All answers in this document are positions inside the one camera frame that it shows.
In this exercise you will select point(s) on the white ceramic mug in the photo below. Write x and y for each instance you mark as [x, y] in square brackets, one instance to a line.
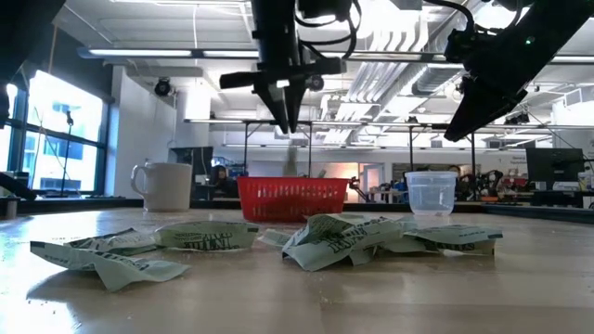
[164, 188]

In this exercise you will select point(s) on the background black robot arm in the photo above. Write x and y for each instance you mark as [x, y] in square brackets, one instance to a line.
[487, 183]

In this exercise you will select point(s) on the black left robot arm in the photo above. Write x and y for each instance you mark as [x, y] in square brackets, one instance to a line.
[274, 28]

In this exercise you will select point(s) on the clear plastic cup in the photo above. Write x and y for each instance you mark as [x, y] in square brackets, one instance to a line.
[431, 195]

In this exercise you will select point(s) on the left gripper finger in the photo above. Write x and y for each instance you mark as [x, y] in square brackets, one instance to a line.
[294, 104]
[277, 104]

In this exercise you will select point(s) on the red plastic basket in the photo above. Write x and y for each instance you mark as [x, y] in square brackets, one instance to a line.
[292, 199]

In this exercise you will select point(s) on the long ceiling light strip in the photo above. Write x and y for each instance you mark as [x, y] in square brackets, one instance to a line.
[139, 52]

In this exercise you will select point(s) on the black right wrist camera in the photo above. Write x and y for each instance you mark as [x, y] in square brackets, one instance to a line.
[459, 46]

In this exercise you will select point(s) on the small black articulated stand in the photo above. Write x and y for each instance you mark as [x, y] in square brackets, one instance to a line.
[357, 185]

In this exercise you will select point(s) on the person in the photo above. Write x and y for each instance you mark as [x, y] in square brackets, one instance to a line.
[222, 178]

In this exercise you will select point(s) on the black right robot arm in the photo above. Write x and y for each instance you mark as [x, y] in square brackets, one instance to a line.
[566, 28]

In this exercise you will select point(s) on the black computer monitor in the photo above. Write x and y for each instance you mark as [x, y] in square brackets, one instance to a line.
[192, 160]
[554, 169]

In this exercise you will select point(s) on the black ceiling camera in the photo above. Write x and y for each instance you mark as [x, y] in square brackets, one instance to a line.
[316, 83]
[163, 87]

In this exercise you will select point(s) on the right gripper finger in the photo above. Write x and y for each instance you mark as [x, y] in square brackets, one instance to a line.
[482, 102]

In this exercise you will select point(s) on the black tripod stand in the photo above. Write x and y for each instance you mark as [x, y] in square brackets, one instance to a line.
[69, 118]

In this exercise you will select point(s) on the large window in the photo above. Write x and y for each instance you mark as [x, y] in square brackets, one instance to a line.
[65, 106]

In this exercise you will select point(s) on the black metal rack frame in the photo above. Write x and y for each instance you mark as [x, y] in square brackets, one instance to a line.
[436, 125]
[260, 122]

